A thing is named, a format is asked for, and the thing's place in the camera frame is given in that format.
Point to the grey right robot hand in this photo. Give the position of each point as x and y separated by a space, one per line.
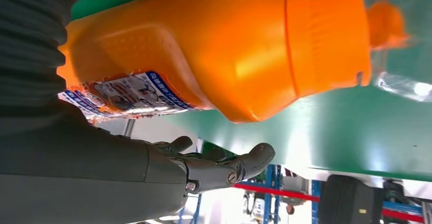
74 175

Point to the blue rack with red bar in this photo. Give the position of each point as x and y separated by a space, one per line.
287 194

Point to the black carrying case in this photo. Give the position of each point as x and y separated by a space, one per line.
347 199

